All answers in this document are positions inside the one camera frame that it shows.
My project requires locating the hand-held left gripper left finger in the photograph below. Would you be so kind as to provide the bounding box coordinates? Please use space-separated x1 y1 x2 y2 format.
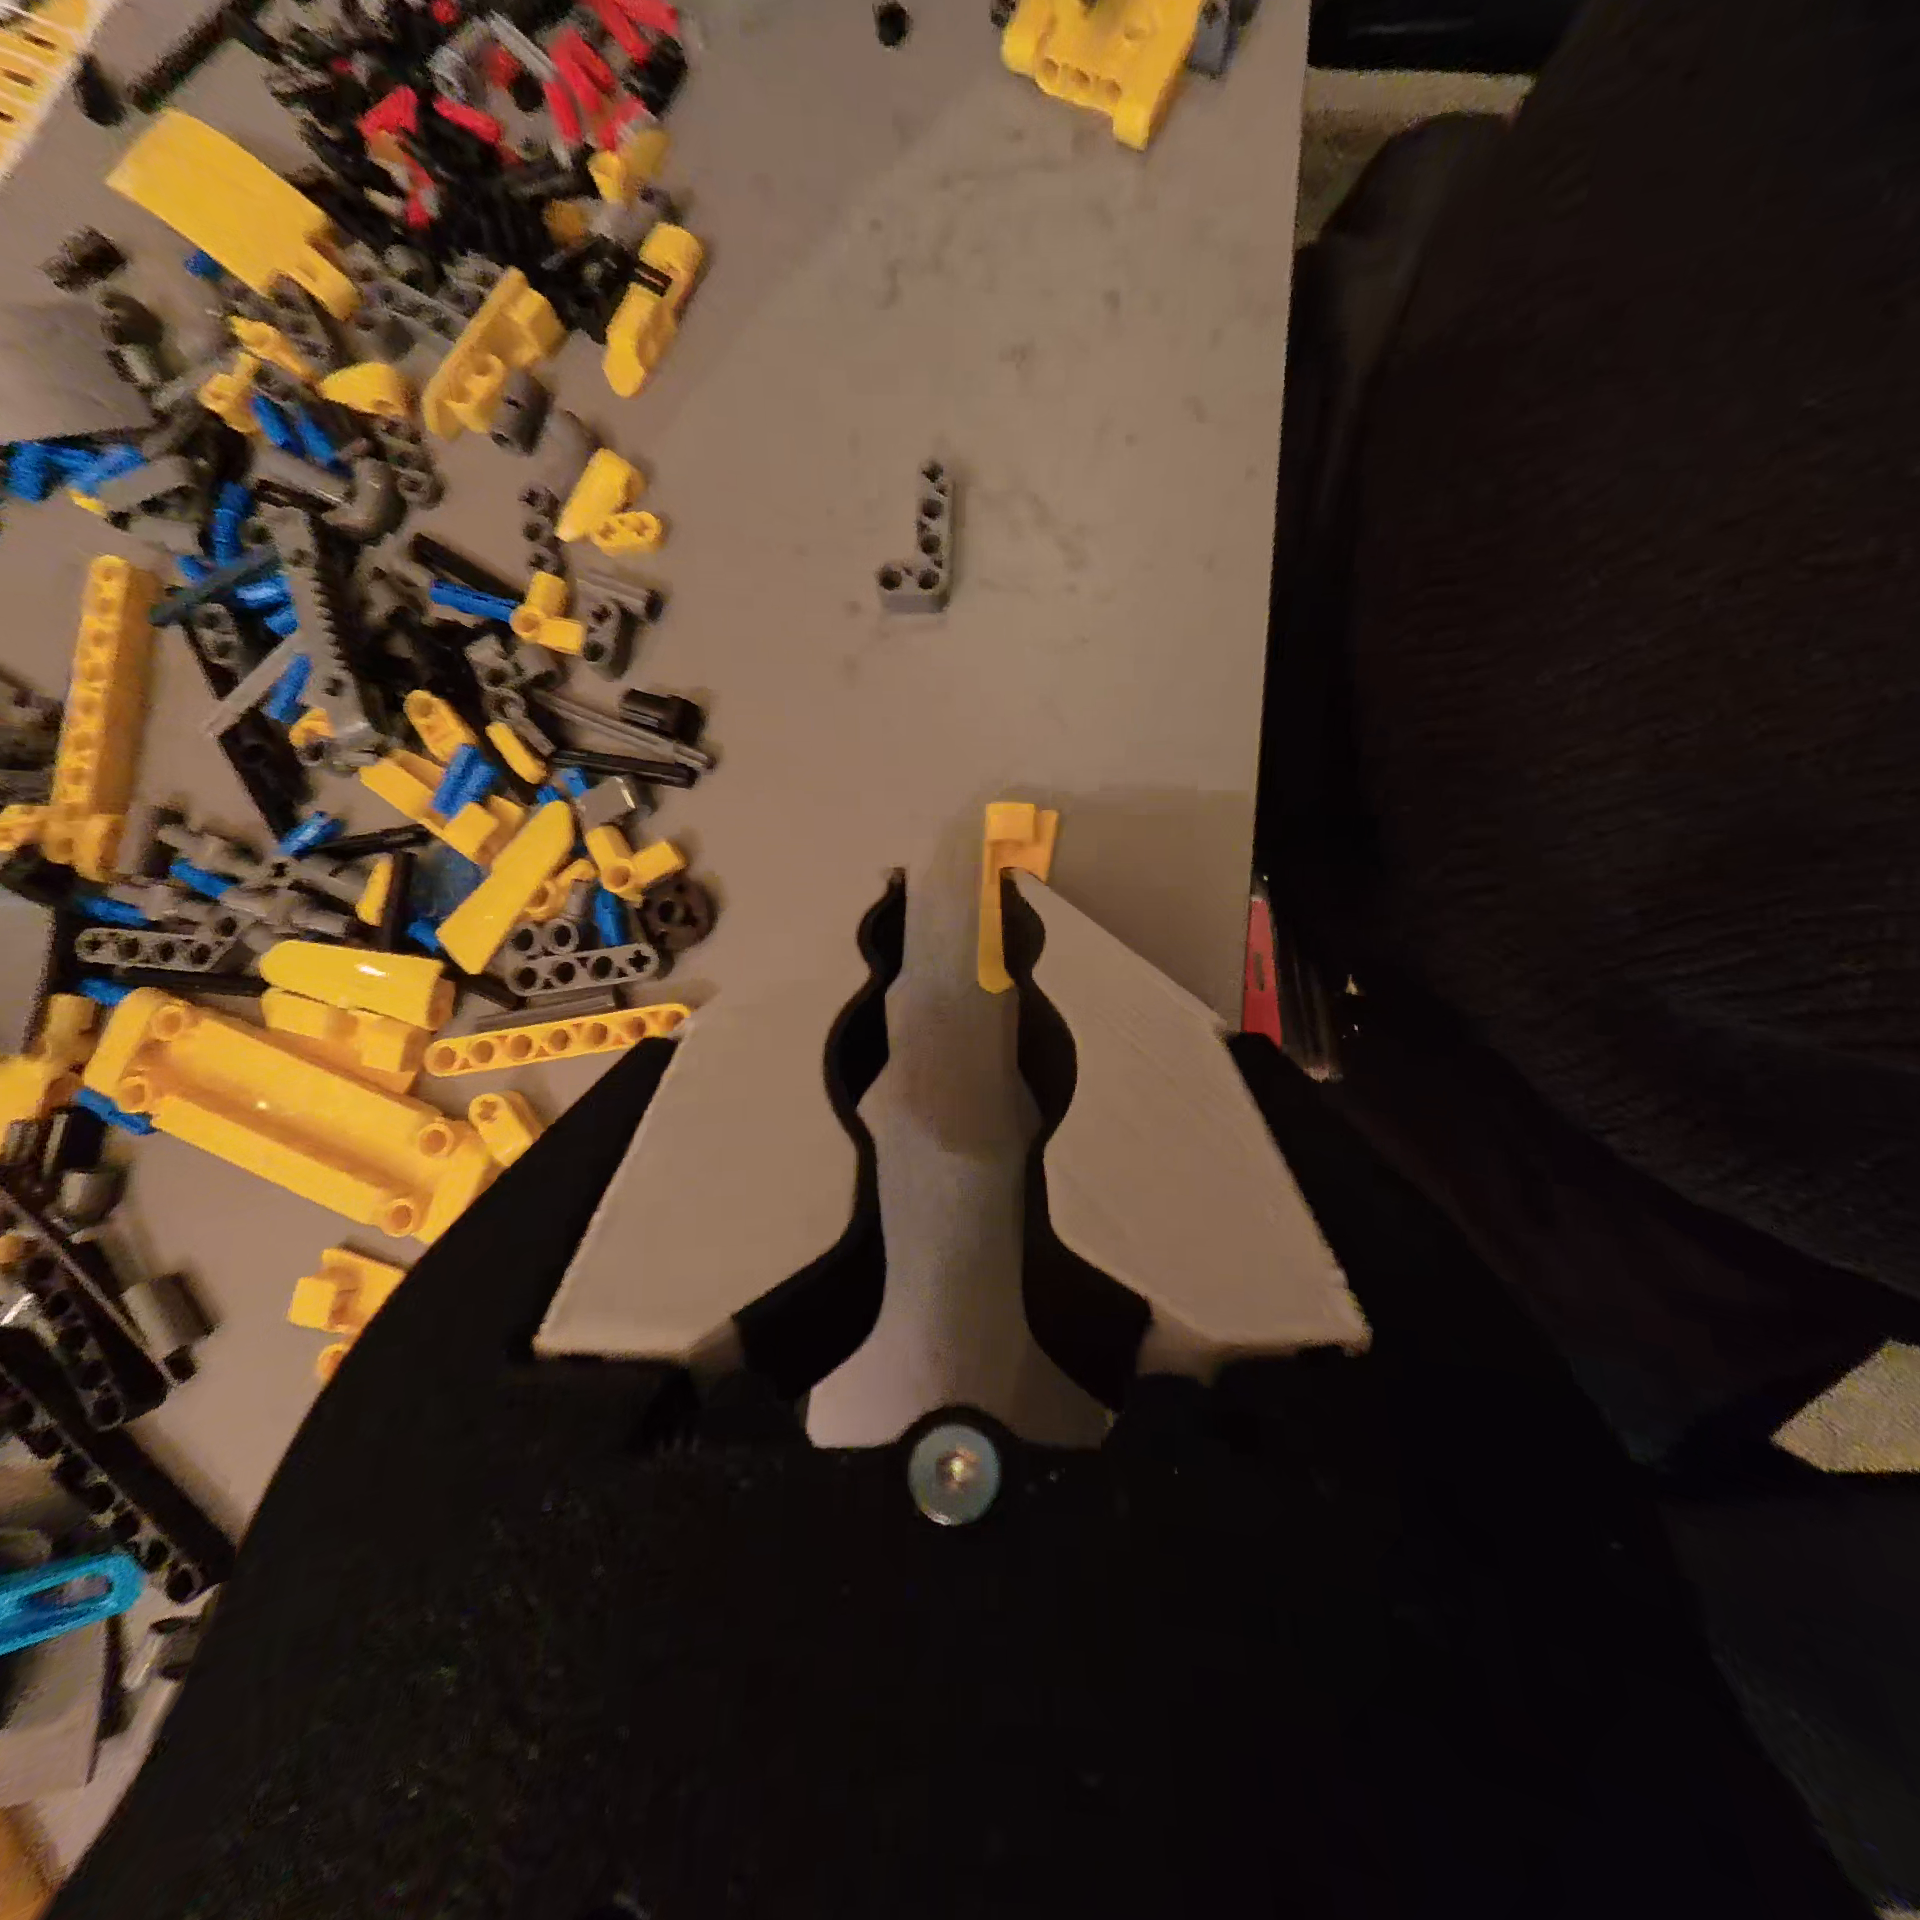
533 865 912 1378

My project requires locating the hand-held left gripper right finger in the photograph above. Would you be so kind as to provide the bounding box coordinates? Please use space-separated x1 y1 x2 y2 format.
996 874 1373 1412

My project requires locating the small yellow angled piece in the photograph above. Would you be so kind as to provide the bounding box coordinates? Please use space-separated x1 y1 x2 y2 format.
976 803 1060 994

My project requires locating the thin yellow holed beam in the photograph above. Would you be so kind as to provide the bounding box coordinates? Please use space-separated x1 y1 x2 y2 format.
426 1002 695 1078

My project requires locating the red plastic strip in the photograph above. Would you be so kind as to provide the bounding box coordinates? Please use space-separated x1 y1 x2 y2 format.
1240 891 1292 1051

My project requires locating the long yellow block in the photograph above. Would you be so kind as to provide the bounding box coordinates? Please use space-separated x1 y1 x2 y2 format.
81 989 504 1240

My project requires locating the grey angled holed beam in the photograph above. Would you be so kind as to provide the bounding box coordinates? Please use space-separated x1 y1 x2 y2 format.
877 460 957 618

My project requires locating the pile of mixed building pieces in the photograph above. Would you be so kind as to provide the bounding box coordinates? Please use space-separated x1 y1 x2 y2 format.
0 0 721 1652

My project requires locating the person's dark clothing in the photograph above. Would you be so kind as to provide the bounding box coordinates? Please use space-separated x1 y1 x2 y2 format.
1253 0 1920 1488

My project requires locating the thick yellow holed beam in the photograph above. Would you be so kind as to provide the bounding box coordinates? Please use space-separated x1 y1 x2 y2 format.
0 556 161 886

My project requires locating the yellow curved panel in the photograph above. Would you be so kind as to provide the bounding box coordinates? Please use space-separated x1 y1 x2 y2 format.
105 107 360 321

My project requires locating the yellow blue assembled part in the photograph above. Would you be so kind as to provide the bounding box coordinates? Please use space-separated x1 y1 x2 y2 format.
1001 0 1255 154

